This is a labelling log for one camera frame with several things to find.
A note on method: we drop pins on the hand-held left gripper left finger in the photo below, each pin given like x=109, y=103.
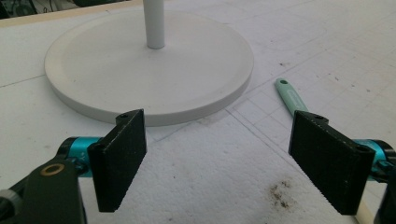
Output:
x=116, y=161

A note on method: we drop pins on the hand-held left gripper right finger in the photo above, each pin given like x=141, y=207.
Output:
x=333, y=161

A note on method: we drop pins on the white round stand with pole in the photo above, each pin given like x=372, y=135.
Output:
x=149, y=62

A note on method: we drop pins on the white paper towel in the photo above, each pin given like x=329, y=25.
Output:
x=202, y=177

